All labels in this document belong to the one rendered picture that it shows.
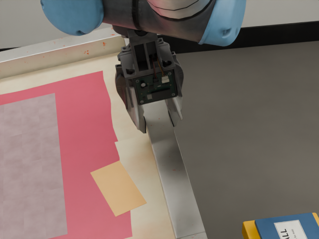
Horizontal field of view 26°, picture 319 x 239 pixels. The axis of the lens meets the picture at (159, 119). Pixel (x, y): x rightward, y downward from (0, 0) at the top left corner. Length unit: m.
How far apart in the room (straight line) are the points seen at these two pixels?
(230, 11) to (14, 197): 0.48
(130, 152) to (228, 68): 2.27
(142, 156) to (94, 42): 0.31
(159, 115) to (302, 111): 2.04
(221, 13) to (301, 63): 2.68
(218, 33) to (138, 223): 0.33
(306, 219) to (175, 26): 0.54
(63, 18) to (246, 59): 2.62
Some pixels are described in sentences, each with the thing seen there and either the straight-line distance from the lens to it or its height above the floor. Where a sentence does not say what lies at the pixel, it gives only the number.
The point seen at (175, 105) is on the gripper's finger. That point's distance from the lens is 1.00.
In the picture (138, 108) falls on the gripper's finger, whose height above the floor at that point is 1.18.
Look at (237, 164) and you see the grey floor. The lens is 2.74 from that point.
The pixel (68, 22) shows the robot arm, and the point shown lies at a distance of 0.78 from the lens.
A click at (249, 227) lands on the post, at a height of 0.95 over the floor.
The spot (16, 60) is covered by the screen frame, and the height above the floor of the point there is 1.11.
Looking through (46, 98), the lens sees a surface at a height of 1.09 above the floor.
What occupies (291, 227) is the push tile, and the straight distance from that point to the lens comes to 1.15.
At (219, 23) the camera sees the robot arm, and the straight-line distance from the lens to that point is 0.72.
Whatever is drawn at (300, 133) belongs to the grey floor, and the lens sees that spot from 2.94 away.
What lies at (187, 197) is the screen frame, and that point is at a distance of 0.92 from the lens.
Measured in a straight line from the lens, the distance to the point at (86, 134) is 1.11.
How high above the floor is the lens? 1.79
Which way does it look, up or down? 37 degrees down
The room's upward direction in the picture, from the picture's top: straight up
